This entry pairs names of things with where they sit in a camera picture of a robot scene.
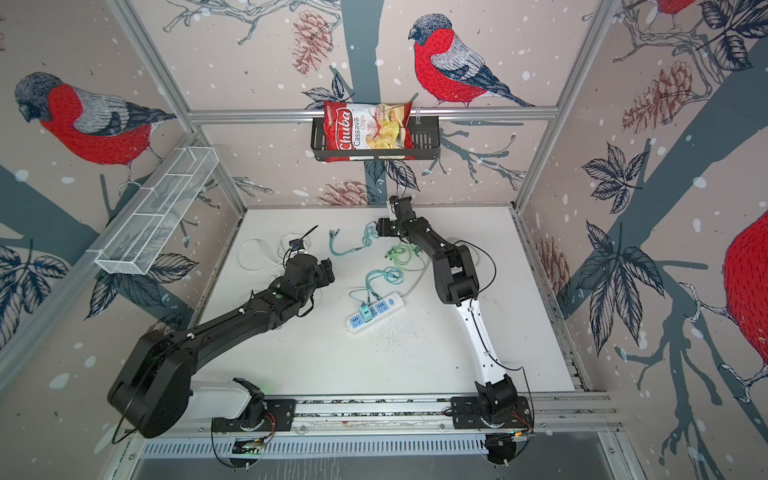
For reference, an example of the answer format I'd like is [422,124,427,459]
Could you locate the white power strip blue outlets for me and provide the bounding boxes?
[344,292,405,334]

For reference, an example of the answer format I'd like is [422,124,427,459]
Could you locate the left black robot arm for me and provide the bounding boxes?
[107,254,335,438]

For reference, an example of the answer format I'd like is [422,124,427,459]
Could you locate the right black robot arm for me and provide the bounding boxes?
[376,196,527,427]

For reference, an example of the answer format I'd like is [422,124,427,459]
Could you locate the red cassava chips bag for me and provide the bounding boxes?
[323,102,413,162]

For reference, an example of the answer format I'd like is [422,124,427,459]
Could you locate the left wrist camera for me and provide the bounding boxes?
[289,238,306,252]

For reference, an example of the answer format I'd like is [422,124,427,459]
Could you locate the teal multi-head cable coiled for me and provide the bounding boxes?
[349,266,407,304]

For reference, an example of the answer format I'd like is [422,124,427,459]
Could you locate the purple socket white cord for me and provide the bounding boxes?
[236,232,301,272]

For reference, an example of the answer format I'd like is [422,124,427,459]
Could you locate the grey power strip cord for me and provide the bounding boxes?
[398,239,481,298]

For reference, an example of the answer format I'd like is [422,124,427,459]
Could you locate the black wall basket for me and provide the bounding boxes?
[310,116,441,162]

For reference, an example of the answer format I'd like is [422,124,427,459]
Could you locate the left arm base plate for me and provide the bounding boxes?
[211,397,297,434]

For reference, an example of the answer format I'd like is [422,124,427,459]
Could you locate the white wire mesh basket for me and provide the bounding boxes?
[95,146,219,275]

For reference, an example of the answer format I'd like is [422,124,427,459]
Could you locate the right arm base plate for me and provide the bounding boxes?
[445,396,534,431]

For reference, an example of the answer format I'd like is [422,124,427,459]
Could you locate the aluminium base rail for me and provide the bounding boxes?
[123,393,619,437]

